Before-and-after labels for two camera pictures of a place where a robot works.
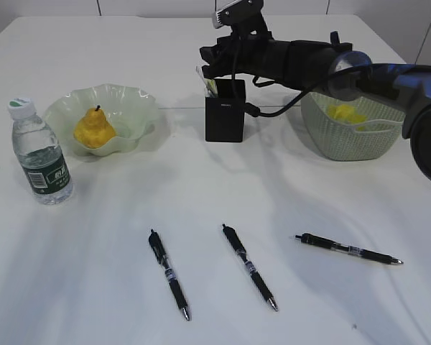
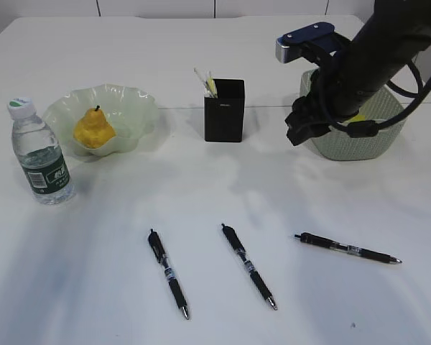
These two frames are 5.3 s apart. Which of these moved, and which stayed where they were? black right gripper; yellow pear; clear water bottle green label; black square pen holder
Moved: black right gripper
Stayed: black square pen holder; clear water bottle green label; yellow pear
